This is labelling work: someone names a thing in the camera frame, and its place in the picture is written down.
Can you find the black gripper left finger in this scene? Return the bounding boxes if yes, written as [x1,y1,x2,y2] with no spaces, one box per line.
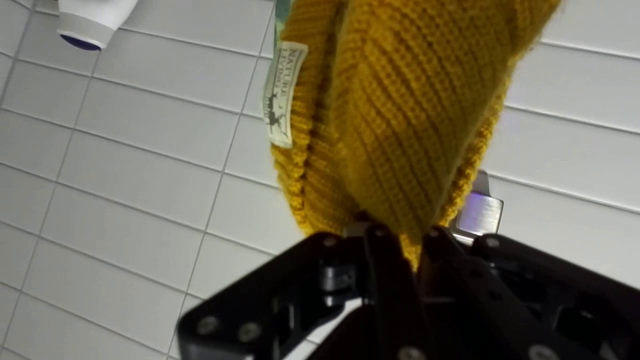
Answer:
[361,223,433,360]

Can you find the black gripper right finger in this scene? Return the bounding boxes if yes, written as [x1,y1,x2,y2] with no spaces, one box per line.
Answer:
[417,226,531,360]

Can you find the yellow knit beanie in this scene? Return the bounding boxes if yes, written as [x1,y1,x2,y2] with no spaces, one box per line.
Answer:
[268,0,562,273]

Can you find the white cylindrical fixture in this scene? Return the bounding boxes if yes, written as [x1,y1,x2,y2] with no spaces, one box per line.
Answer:
[57,0,141,53]

